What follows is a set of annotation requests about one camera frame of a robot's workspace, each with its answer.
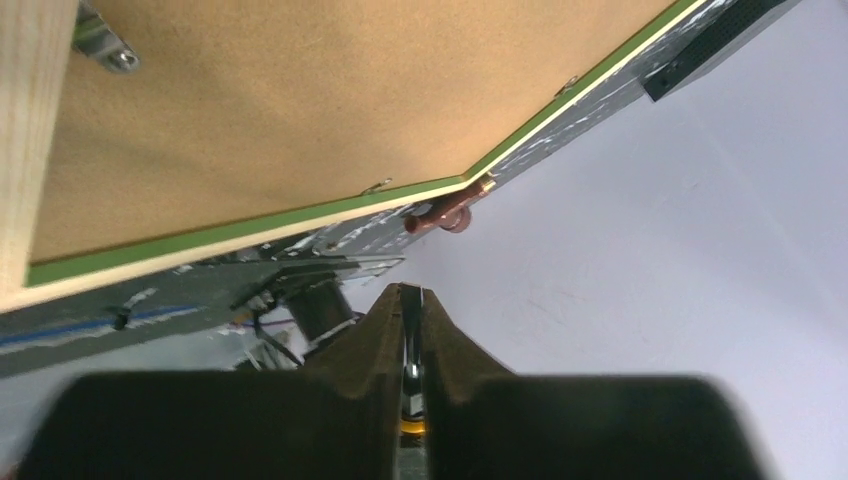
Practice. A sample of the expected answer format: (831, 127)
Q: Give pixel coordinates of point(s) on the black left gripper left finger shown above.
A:
(337, 417)

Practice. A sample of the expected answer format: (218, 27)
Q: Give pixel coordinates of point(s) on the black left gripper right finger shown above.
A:
(485, 421)

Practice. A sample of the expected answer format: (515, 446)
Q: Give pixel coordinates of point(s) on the yellow handled screwdriver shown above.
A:
(412, 458)

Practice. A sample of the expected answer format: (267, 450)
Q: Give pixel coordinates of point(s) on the green wooden photo frame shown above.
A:
(166, 132)

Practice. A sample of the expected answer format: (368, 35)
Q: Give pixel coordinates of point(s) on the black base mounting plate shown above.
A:
(189, 298)

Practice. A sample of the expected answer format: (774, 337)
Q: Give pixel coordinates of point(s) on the black rectangular box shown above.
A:
(726, 34)

